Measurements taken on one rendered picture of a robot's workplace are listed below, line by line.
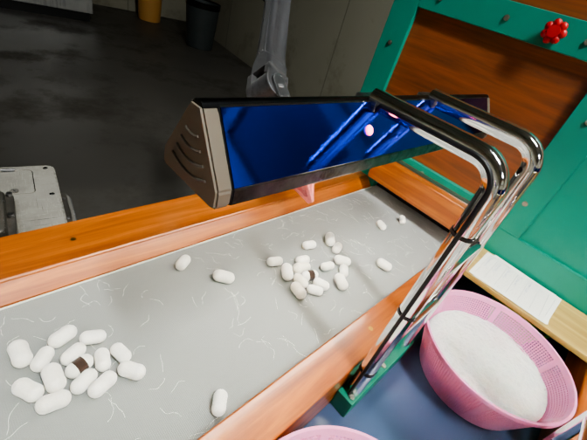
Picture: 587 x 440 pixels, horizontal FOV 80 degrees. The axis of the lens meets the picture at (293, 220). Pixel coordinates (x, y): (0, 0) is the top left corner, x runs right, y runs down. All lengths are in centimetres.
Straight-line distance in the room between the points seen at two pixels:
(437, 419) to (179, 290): 48
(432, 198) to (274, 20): 57
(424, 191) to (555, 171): 27
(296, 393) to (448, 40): 84
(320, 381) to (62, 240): 45
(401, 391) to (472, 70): 72
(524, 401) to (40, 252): 82
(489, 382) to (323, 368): 32
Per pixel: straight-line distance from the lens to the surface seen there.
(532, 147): 52
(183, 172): 30
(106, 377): 51
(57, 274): 63
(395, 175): 99
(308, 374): 53
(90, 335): 55
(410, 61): 105
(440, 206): 95
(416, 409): 70
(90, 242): 66
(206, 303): 60
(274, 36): 86
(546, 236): 98
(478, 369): 74
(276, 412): 50
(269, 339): 58
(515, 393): 76
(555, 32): 92
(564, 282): 100
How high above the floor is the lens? 120
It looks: 34 degrees down
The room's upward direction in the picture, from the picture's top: 18 degrees clockwise
